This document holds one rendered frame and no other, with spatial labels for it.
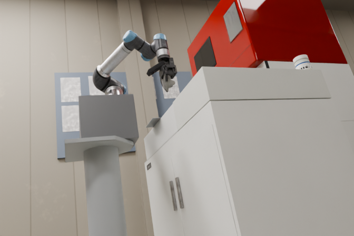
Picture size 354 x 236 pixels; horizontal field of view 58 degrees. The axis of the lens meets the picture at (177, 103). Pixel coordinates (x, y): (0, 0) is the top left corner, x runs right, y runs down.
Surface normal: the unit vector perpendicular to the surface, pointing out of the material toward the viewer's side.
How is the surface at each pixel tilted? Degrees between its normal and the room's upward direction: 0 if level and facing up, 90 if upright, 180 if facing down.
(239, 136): 90
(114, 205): 90
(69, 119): 90
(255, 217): 90
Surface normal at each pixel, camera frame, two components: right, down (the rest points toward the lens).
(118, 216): 0.77, -0.36
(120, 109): 0.29, -0.40
